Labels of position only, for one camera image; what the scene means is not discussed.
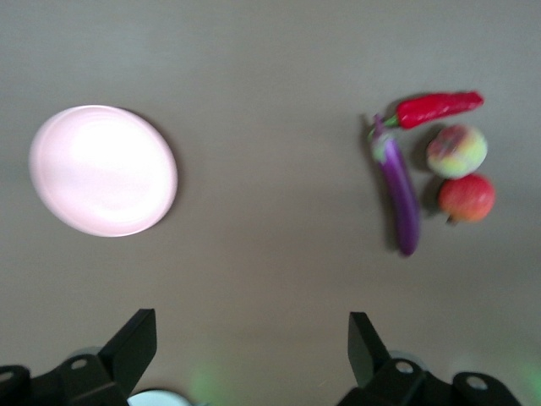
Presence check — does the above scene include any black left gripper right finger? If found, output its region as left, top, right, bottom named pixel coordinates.
left=337, top=311, right=523, bottom=406

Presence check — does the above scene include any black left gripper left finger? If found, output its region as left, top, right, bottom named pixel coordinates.
left=0, top=308, right=158, bottom=406

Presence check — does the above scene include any purple eggplant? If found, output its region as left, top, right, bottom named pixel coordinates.
left=366, top=112, right=422, bottom=258

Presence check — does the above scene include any red apple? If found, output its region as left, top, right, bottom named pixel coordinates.
left=437, top=173, right=496, bottom=225

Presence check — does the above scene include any yellow-green and pink peach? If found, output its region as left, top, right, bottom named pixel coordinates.
left=425, top=123, right=489, bottom=178

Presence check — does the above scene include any red chili pepper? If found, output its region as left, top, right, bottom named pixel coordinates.
left=382, top=90, right=486, bottom=131

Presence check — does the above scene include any pink round plate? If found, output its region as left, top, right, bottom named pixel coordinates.
left=28, top=104, right=179, bottom=239

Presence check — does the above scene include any brown table mat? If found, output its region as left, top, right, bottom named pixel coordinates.
left=0, top=0, right=541, bottom=406

